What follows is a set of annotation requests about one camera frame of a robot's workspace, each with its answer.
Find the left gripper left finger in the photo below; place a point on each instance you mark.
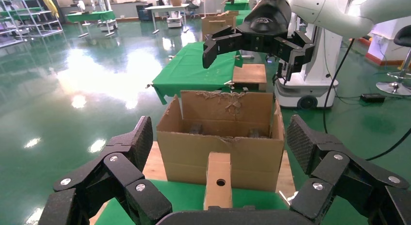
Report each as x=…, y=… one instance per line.
x=128, y=146

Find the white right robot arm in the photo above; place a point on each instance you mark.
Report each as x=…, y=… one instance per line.
x=337, y=11

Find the white mobile robot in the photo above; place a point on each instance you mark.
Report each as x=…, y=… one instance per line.
x=107, y=24

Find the yellow hanging cloth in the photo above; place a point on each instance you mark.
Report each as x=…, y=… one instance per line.
x=49, y=3

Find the silver binder clip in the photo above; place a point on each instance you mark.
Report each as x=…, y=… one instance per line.
x=229, y=84
x=149, y=86

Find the long green cloth table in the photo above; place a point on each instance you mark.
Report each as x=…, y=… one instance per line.
x=93, y=16

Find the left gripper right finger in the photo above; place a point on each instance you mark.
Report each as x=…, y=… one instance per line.
x=321, y=153

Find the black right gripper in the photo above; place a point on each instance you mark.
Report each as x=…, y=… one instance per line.
x=265, y=24

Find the green cloth covered table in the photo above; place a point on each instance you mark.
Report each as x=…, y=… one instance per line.
x=192, y=69

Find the small green cloth table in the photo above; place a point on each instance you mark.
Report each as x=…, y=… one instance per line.
x=237, y=5

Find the white pedestal fan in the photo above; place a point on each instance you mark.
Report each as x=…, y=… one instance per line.
x=82, y=6

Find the low white robot base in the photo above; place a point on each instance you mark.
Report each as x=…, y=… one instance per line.
x=174, y=21

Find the dark blue crate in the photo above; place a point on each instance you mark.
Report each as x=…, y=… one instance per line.
x=144, y=13

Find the large open cardboard carton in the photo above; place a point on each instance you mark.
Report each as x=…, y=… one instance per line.
x=224, y=162

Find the metal shelf rack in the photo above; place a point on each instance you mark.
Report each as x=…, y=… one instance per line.
x=32, y=21

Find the small cardboard box with hole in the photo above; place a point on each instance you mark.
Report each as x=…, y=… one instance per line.
x=218, y=165

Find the tall brown cardboard box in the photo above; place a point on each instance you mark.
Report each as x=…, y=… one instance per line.
x=218, y=26

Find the green work table cloth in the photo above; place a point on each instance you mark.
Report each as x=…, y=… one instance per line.
x=186, y=197

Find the black power adapter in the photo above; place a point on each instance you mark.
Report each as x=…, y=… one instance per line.
x=372, y=98

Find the white metal-leg table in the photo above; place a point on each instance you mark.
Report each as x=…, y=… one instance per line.
x=167, y=7

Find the dark foam block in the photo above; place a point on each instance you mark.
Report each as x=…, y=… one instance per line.
x=196, y=128

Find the black swivel stool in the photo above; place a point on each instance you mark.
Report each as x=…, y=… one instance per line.
x=404, y=37

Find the white wheeled robot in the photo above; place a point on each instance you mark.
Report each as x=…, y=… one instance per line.
x=321, y=56

